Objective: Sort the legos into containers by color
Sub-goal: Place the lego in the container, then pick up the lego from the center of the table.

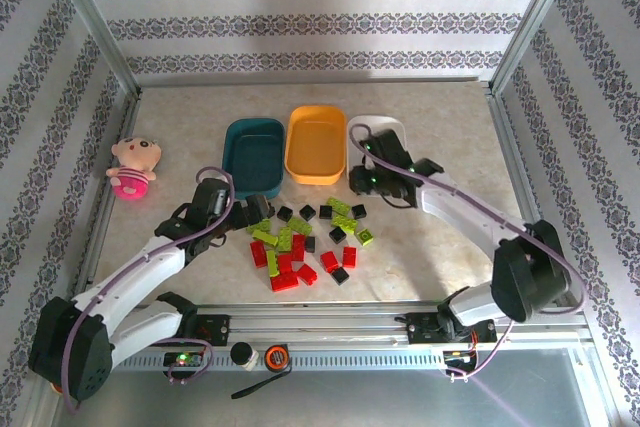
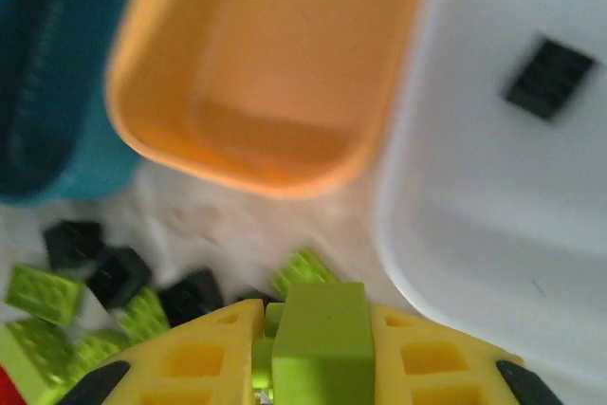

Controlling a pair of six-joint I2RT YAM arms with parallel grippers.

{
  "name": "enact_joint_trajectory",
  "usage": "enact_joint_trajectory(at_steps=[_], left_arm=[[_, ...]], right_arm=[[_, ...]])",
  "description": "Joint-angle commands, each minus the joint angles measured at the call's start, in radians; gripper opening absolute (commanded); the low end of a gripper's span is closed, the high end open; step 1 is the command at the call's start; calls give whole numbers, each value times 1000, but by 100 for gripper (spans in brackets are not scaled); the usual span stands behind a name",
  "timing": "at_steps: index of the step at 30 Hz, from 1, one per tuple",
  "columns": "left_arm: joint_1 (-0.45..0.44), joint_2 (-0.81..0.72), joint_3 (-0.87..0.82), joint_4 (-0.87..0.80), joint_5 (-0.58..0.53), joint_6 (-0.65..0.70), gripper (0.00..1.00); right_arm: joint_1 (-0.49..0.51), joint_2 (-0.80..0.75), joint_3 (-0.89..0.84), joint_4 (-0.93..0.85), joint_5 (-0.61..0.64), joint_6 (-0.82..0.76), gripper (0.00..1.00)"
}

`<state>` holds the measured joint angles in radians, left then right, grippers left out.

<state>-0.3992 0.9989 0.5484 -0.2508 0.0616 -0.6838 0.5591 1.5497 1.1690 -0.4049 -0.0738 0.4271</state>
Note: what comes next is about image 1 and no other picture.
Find teal plastic container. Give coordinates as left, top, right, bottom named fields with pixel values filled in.
left=221, top=117, right=286, bottom=201

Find yellow plastic container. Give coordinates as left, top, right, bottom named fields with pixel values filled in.
left=283, top=105, right=349, bottom=186

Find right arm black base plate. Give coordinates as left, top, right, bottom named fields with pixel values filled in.
left=405, top=311, right=499, bottom=348

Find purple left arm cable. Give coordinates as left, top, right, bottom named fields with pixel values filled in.
left=59, top=165, right=236, bottom=416

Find circuit board with green light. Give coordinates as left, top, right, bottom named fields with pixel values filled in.
left=164, top=351, right=204, bottom=368

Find slotted grey cable duct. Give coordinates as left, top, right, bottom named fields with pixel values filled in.
left=107, top=349, right=451, bottom=373

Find aluminium frame rail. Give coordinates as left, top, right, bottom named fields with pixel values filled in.
left=69, top=91, right=144, bottom=311
left=484, top=89, right=584, bottom=311
left=137, top=75, right=494, bottom=88

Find pink plush doll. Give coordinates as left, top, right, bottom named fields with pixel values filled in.
left=105, top=134, right=164, bottom=202

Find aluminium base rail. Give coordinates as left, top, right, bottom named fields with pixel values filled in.
left=47, top=302, right=594, bottom=351

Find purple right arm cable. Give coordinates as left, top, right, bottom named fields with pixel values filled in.
left=348, top=124, right=586, bottom=383

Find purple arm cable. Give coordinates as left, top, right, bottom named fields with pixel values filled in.
left=348, top=124, right=586, bottom=383
left=59, top=165, right=236, bottom=416

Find aluminium frame post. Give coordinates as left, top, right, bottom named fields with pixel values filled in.
left=43, top=0, right=141, bottom=96
left=489, top=0, right=586, bottom=96

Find white plastic container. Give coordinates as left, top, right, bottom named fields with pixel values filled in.
left=345, top=114, right=407, bottom=168

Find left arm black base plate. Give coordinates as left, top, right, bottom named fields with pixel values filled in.
left=192, top=314, right=232, bottom=347

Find black capped small bottle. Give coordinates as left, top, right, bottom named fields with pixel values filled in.
left=229, top=341, right=260, bottom=372

